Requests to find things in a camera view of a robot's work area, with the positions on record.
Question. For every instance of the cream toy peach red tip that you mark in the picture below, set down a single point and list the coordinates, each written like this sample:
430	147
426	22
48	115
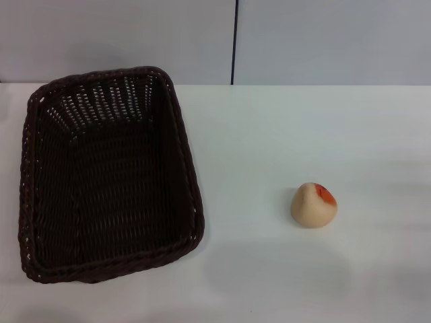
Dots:
311	210

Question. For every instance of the dark brown woven basket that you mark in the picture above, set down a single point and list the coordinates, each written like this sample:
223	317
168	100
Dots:
111	188

